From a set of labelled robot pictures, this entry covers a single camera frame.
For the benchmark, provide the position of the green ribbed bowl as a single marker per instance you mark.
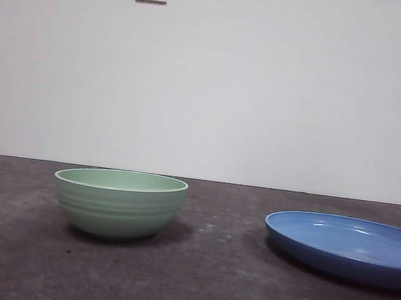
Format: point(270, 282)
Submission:
point(116, 213)

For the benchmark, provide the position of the blue plate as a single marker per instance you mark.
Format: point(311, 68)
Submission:
point(339, 240)

